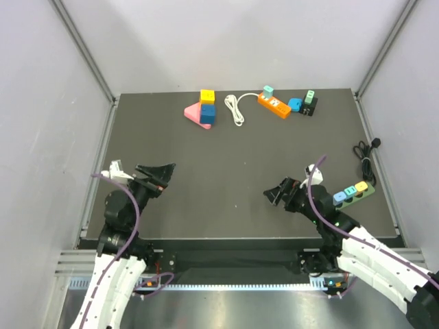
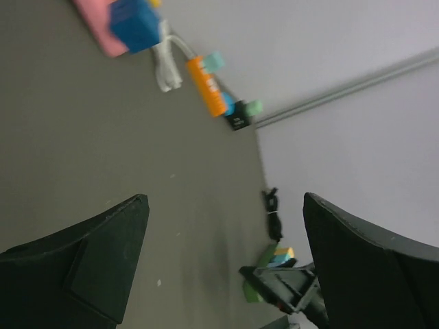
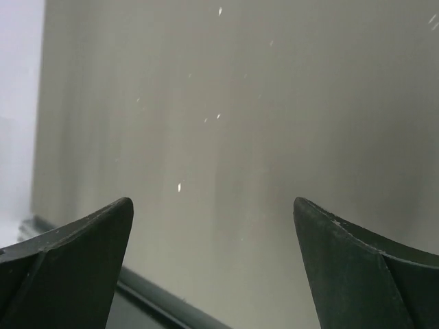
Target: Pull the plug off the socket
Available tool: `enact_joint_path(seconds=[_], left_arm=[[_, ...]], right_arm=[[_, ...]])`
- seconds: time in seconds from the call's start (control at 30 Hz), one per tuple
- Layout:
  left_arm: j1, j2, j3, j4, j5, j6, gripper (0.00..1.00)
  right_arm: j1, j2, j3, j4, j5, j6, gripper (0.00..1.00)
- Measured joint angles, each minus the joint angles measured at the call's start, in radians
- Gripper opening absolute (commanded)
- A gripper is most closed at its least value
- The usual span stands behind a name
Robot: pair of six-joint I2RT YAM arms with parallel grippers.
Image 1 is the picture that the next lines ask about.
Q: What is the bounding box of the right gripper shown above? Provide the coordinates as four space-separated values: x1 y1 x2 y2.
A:
264 176 321 225

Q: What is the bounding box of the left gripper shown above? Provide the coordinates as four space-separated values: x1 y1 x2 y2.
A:
126 162 176 226

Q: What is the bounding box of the light blue plug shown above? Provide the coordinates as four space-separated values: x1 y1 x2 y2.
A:
333 191 347 206

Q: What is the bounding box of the teal plug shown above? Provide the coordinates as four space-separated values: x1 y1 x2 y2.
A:
344 185 357 199

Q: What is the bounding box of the pink triangular socket adapter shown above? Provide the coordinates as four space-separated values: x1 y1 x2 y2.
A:
184 103 212 130

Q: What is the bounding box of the yellow plug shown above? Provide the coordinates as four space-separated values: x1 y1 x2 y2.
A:
354 181 368 195

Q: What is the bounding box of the blue cube plug adapter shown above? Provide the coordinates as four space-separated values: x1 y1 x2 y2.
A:
200 104 216 125

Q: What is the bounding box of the green power strip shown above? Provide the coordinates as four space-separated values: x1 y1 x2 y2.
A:
335 182 375 209

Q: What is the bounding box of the yellow cube plug adapter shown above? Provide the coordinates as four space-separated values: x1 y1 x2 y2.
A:
200 89 215 105

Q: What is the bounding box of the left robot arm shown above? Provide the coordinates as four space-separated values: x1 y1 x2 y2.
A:
72 160 176 328

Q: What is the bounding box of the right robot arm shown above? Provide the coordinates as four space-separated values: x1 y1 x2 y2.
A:
263 178 438 328

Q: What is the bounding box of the black socket block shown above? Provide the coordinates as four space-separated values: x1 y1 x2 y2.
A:
298 97 318 117

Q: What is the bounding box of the blue rounded plug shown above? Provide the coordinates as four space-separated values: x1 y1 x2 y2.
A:
287 98 302 112

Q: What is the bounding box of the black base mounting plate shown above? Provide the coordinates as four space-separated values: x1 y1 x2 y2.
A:
156 249 340 274

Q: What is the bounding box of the orange power strip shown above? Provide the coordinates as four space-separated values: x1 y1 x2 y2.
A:
258 93 292 119

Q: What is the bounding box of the teal charger on orange strip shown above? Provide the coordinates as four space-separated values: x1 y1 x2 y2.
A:
263 85 274 99

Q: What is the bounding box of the mint green charger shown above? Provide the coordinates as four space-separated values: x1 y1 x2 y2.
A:
304 90 315 105

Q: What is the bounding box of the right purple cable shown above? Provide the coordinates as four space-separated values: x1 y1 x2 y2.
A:
307 154 439 292

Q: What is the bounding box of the purple cable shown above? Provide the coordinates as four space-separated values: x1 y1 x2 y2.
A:
307 154 439 292
77 173 176 329

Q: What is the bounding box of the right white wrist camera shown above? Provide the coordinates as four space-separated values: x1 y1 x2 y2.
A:
300 164 324 188

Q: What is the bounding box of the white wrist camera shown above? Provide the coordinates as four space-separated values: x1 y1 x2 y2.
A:
300 164 324 188
101 160 134 184

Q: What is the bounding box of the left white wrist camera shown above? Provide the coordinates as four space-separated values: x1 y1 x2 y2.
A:
101 160 134 184

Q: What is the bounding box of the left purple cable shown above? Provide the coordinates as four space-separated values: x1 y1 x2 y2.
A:
77 173 176 329

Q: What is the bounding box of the black coiled power cable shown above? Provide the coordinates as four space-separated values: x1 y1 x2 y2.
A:
353 137 382 188

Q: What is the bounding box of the white coiled power cable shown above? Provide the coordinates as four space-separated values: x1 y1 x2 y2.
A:
224 92 261 127

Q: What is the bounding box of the white slotted cable duct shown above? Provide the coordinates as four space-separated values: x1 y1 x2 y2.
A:
68 276 347 292

